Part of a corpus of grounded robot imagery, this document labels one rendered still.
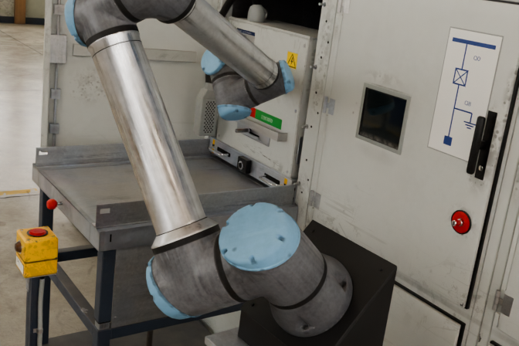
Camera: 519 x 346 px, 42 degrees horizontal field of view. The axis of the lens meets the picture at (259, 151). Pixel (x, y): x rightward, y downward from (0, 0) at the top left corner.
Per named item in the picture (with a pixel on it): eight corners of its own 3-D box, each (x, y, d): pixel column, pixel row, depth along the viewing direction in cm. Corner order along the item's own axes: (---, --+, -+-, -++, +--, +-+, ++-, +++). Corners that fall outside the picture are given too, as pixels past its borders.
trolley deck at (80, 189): (98, 252, 185) (100, 232, 183) (32, 179, 234) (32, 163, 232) (296, 223, 223) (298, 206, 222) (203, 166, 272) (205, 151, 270)
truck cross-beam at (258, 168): (289, 198, 224) (291, 181, 222) (208, 150, 266) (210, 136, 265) (301, 196, 227) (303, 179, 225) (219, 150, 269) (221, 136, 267)
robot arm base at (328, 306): (370, 286, 143) (351, 261, 137) (310, 354, 140) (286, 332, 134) (316, 245, 158) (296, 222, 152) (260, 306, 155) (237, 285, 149)
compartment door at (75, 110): (39, 147, 254) (45, -60, 234) (200, 148, 278) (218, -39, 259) (41, 152, 248) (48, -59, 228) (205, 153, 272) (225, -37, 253)
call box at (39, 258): (24, 279, 163) (25, 240, 160) (15, 266, 169) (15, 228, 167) (57, 274, 168) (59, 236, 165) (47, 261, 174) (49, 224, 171)
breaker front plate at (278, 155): (286, 182, 225) (306, 38, 212) (213, 142, 263) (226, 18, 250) (290, 181, 226) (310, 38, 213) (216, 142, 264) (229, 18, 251)
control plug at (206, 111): (198, 136, 252) (203, 89, 247) (192, 133, 256) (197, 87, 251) (217, 135, 256) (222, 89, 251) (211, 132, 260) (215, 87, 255)
